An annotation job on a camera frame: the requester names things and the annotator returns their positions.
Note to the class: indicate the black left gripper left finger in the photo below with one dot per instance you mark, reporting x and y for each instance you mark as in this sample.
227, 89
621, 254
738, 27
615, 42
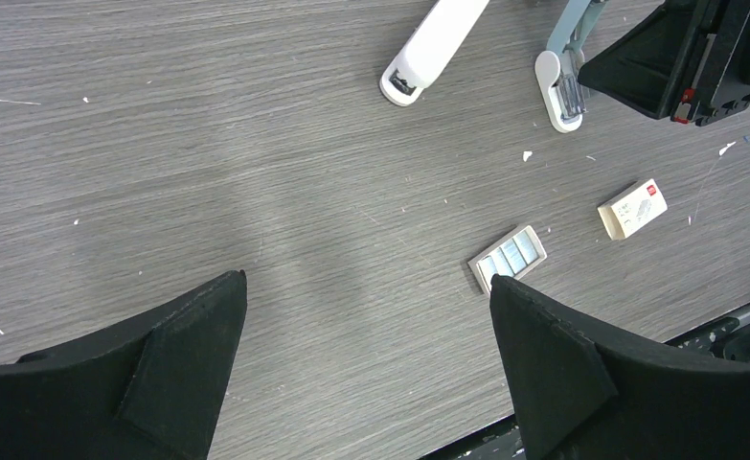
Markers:
148, 387

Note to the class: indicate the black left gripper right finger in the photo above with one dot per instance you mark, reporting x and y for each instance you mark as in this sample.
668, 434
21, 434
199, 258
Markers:
635, 393

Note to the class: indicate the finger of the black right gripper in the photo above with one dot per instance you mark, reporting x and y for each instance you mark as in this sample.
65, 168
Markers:
651, 68

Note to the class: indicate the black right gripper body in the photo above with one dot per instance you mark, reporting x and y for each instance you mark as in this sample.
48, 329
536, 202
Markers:
715, 74

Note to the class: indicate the small blue grey stapler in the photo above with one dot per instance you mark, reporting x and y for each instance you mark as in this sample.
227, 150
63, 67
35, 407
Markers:
557, 67

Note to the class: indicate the white playing card box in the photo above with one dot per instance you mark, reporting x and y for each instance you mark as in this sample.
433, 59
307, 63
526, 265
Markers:
631, 210

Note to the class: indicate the grey staple box tray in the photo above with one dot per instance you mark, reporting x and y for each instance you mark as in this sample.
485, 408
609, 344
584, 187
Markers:
514, 255

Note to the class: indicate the white stapler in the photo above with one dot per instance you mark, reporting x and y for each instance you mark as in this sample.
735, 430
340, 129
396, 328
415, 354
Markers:
429, 49

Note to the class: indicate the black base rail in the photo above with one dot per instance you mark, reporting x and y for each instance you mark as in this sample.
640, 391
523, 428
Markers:
666, 368

